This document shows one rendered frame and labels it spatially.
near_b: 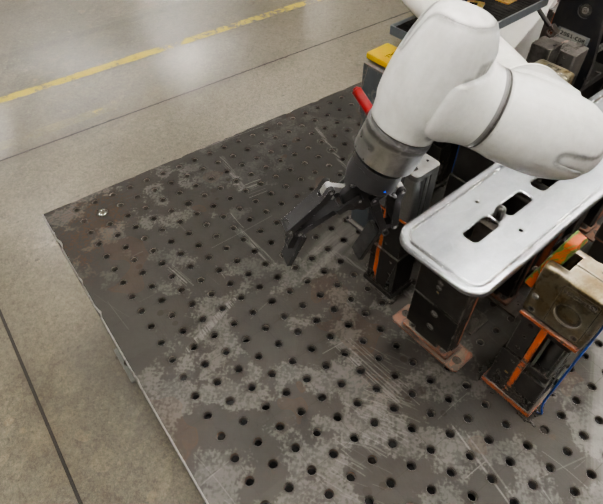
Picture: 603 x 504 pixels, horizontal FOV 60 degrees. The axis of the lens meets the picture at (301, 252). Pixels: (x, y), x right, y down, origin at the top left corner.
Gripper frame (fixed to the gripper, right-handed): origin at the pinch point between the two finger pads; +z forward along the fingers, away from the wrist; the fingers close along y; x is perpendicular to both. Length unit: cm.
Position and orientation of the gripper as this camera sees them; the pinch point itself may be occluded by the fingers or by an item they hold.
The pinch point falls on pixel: (325, 251)
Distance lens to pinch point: 84.7
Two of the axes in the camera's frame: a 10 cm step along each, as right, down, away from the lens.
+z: -3.4, 6.2, 7.0
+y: -8.7, 0.6, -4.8
